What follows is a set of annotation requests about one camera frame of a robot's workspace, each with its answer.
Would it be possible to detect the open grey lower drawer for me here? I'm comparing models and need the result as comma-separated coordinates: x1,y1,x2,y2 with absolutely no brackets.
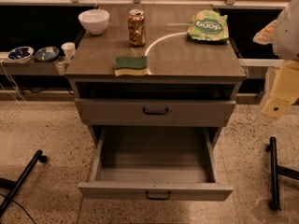
78,126,233,202

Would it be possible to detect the black stand leg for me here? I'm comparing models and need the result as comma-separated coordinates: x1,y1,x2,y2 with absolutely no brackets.
266,136,299,211
0,150,48,217

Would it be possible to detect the green and yellow sponge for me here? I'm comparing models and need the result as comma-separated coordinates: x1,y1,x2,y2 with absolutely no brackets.
114,56,150,77

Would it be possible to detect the black right stand leg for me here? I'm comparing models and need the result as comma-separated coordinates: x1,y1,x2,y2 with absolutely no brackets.
266,136,299,211

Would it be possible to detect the patterned drink can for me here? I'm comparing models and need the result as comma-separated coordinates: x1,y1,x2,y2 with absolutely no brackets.
128,8,146,46

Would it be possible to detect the green snack bag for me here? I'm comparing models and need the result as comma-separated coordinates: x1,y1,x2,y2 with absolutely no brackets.
187,9,229,42

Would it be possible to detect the grey drawer cabinet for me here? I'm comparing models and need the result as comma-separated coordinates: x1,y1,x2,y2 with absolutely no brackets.
66,5,246,142

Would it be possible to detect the white paper cup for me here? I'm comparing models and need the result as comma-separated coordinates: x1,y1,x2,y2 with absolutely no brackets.
61,42,76,61

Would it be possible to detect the closed grey upper drawer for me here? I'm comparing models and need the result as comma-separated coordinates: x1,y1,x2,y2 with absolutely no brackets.
75,98,235,127

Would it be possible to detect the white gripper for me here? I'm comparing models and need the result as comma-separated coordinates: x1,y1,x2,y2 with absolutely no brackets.
253,0,299,119

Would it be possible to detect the white bowl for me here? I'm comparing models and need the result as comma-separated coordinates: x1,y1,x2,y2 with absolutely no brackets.
78,9,109,35

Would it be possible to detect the black left stand leg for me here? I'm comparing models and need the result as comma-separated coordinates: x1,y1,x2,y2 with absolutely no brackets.
0,150,48,217

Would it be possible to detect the blue patterned bowl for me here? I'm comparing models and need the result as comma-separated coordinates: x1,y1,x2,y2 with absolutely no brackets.
8,47,34,63

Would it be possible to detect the grey side shelf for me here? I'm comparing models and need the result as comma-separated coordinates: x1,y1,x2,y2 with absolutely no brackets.
0,52,69,76

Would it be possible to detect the dark blue plate bowl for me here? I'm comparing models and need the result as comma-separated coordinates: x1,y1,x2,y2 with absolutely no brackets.
35,47,60,63

